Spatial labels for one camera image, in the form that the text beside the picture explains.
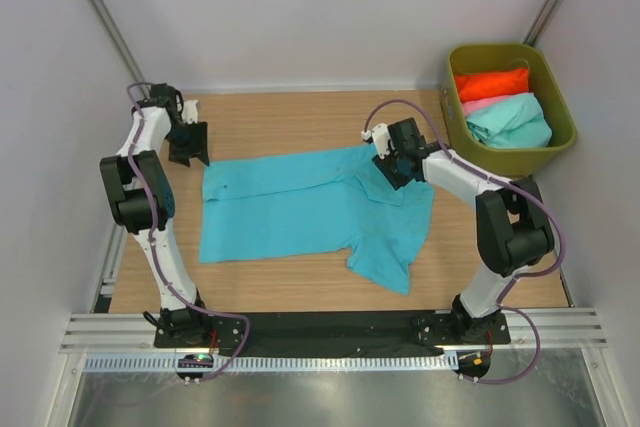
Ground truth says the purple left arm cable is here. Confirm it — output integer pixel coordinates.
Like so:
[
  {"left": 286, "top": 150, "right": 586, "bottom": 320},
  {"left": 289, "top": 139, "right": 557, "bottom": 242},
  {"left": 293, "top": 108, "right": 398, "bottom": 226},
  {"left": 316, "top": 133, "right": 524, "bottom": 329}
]
[{"left": 125, "top": 81, "right": 251, "bottom": 382}]

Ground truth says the olive green plastic tub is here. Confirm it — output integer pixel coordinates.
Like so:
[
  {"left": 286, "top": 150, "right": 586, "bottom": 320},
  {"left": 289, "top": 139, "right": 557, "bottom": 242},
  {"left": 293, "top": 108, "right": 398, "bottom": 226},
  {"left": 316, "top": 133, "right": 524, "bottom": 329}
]
[{"left": 440, "top": 43, "right": 577, "bottom": 177}]

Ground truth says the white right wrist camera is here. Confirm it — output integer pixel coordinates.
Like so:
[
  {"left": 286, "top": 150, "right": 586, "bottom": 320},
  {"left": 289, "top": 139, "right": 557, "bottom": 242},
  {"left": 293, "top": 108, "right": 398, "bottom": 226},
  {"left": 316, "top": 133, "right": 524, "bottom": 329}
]
[{"left": 361, "top": 123, "right": 395, "bottom": 159}]

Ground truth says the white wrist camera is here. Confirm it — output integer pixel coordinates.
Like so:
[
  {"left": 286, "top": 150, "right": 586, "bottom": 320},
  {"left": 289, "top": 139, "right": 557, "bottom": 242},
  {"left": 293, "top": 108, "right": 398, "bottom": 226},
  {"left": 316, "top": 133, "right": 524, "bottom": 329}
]
[
  {"left": 181, "top": 100, "right": 200, "bottom": 125},
  {"left": 361, "top": 123, "right": 395, "bottom": 159}
]

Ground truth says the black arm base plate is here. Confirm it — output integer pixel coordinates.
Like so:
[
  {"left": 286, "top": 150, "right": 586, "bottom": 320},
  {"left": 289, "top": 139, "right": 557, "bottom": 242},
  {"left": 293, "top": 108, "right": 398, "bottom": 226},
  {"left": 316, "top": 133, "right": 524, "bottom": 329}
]
[{"left": 143, "top": 308, "right": 511, "bottom": 357}]

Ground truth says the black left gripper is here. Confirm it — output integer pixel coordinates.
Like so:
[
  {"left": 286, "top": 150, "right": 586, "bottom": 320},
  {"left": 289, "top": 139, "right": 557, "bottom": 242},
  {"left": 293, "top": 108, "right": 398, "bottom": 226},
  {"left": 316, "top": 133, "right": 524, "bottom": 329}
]
[{"left": 165, "top": 120, "right": 209, "bottom": 168}]

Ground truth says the aluminium left frame post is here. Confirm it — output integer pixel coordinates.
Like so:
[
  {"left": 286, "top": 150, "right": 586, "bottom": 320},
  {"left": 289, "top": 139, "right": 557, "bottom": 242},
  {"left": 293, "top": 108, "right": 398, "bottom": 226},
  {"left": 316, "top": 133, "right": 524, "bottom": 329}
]
[{"left": 86, "top": 0, "right": 148, "bottom": 94}]

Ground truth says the orange folded t shirt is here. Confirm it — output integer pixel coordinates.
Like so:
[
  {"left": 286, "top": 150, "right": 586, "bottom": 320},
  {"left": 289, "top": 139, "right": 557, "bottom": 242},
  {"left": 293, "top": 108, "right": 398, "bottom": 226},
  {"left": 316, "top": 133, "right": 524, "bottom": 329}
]
[{"left": 454, "top": 67, "right": 530, "bottom": 102}]

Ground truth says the blue t shirt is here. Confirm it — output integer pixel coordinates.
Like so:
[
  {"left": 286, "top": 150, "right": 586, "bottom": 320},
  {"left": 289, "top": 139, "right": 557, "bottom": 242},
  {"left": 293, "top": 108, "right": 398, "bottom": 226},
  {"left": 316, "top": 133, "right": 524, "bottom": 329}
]
[{"left": 199, "top": 145, "right": 435, "bottom": 295}]

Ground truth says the mint green folded t shirt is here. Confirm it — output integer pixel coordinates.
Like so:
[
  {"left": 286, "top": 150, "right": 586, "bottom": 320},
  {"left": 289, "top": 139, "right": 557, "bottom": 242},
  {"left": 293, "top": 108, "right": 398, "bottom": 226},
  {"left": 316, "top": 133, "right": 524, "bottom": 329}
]
[{"left": 466, "top": 93, "right": 552, "bottom": 150}]

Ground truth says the pink folded t shirt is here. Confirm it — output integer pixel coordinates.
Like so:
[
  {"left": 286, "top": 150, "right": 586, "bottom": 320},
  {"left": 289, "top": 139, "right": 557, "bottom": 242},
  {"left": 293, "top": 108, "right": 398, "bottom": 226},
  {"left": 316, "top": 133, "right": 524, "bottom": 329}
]
[{"left": 462, "top": 95, "right": 508, "bottom": 117}]

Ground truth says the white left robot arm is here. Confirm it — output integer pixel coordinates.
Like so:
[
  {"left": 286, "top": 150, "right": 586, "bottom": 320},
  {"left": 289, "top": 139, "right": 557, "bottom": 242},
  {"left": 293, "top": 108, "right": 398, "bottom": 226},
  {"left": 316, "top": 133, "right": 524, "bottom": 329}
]
[{"left": 100, "top": 82, "right": 212, "bottom": 347}]

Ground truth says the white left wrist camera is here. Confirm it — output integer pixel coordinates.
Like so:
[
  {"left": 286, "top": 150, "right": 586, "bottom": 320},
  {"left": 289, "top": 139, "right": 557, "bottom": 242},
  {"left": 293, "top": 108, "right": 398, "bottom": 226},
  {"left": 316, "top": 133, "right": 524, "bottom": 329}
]
[{"left": 181, "top": 100, "right": 200, "bottom": 125}]

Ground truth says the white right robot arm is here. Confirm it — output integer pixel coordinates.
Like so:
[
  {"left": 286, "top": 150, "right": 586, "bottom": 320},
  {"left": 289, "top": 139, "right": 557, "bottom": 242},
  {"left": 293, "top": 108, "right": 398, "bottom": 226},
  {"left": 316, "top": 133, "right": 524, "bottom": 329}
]
[{"left": 361, "top": 118, "right": 555, "bottom": 343}]

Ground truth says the aluminium front frame rail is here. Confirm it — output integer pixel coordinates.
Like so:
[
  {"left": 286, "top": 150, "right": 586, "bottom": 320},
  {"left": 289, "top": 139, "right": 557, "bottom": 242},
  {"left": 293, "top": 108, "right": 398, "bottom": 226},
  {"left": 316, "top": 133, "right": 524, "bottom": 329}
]
[{"left": 61, "top": 308, "right": 607, "bottom": 351}]

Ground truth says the slotted grey cable duct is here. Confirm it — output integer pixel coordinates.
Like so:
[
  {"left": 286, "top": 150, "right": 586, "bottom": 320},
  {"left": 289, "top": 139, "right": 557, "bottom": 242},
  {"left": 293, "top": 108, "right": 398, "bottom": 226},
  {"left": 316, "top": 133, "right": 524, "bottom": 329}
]
[{"left": 83, "top": 351, "right": 458, "bottom": 374}]

